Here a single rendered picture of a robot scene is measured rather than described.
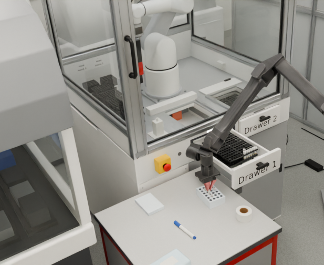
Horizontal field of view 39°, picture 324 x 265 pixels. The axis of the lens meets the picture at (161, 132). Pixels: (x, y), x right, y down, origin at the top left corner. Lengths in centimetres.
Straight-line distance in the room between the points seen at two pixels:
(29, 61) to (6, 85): 11
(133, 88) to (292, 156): 214
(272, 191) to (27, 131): 180
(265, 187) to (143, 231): 109
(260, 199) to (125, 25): 150
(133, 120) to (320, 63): 230
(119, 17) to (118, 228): 91
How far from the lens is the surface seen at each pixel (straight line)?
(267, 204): 299
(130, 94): 199
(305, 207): 336
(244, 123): 247
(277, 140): 275
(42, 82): 155
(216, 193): 214
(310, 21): 400
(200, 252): 192
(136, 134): 209
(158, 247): 195
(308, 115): 429
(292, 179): 361
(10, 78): 153
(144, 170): 221
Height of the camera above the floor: 213
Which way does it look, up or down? 30 degrees down
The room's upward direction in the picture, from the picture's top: 5 degrees counter-clockwise
